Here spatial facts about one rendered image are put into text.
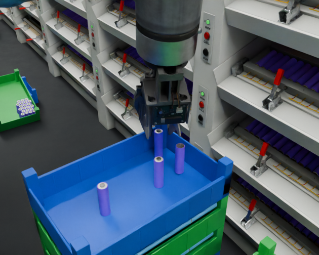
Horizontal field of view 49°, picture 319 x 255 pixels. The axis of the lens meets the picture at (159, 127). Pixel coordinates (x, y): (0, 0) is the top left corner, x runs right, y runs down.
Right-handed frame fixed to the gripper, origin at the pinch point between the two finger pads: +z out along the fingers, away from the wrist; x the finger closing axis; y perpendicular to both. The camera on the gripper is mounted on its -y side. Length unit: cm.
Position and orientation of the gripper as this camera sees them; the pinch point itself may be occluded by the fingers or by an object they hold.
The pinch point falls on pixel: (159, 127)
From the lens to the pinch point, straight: 69.9
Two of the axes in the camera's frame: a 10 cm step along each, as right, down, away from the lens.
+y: 1.4, 7.5, -6.5
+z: -0.4, 6.6, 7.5
